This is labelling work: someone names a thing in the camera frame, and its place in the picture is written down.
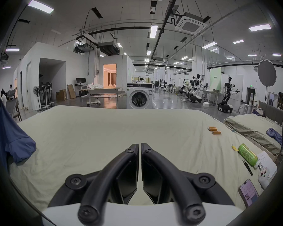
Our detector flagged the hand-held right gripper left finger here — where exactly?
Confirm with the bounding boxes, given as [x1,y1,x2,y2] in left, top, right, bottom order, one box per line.
[48,143,140,226]

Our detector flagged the grey table with white bags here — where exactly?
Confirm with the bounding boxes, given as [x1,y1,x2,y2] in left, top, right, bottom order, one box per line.
[86,83,123,108]

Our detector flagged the purple cloth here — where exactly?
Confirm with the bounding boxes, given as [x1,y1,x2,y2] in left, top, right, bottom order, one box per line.
[266,128,283,146]

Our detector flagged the grey round studio light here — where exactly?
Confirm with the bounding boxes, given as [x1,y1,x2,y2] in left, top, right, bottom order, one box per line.
[257,59,277,87]

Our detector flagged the bed with pale green sheet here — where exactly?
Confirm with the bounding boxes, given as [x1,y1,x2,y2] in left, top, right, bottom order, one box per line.
[8,105,275,212]

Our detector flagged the group of standing fans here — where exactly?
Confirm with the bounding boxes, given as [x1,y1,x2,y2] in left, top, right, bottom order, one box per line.
[33,81,55,112]

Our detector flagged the group of people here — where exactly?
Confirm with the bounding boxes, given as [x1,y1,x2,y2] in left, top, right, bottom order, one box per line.
[0,84,17,106]

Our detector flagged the black tweezers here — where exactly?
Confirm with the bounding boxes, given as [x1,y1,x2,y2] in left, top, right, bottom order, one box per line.
[242,160,253,176]

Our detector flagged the smartphone with pink screen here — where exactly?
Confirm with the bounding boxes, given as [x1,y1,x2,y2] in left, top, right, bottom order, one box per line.
[238,179,259,208]

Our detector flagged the grey chair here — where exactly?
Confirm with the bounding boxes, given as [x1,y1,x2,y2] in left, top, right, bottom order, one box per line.
[5,88,22,123]

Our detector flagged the grey padded headboard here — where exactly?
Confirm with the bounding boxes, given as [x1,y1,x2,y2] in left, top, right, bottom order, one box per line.
[259,102,283,126]

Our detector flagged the dark blue shirt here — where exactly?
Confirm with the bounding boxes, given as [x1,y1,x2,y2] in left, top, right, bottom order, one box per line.
[0,98,36,172]

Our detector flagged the white washing machine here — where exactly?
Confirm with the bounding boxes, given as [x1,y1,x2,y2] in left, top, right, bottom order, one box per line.
[126,83,154,110]

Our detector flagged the white paper sheet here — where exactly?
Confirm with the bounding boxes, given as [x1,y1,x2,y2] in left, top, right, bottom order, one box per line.
[254,151,278,181]

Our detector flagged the desk with black monitor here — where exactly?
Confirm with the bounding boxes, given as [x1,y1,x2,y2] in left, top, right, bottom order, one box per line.
[74,77,89,97]

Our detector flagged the green can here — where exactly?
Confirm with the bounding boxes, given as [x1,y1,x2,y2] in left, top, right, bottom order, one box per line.
[237,143,259,167]

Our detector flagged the flat brown carton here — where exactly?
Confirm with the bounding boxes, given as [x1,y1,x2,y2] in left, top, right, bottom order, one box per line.
[67,84,76,99]

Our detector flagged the white hand controller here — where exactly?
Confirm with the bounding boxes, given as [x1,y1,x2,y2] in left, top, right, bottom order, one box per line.
[258,169,274,190]

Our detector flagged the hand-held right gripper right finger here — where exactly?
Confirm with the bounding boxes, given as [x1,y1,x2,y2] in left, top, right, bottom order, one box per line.
[141,143,235,225]

